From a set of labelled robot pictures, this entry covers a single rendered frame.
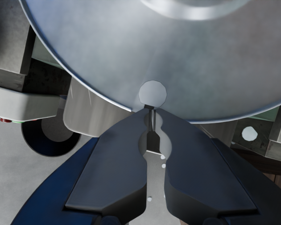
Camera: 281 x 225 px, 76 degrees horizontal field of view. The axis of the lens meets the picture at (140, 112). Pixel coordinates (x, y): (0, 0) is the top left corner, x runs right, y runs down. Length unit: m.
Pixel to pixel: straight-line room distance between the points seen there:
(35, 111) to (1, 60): 0.10
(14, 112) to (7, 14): 0.16
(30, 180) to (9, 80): 0.86
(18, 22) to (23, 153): 0.88
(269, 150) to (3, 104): 0.46
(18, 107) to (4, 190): 0.95
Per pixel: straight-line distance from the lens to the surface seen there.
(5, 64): 0.36
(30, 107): 0.38
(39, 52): 0.33
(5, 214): 1.35
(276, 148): 0.39
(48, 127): 1.06
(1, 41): 0.37
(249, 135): 0.33
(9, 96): 0.38
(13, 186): 1.25
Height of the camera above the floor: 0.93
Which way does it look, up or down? 86 degrees down
